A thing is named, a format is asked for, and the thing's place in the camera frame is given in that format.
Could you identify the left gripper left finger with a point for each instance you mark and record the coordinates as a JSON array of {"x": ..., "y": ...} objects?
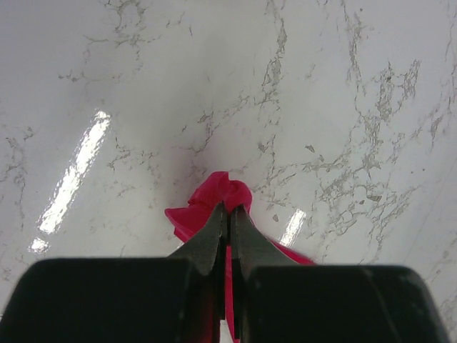
[{"x": 178, "y": 298}]

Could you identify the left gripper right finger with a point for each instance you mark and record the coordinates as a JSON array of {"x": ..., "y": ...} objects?
[{"x": 276, "y": 299}]

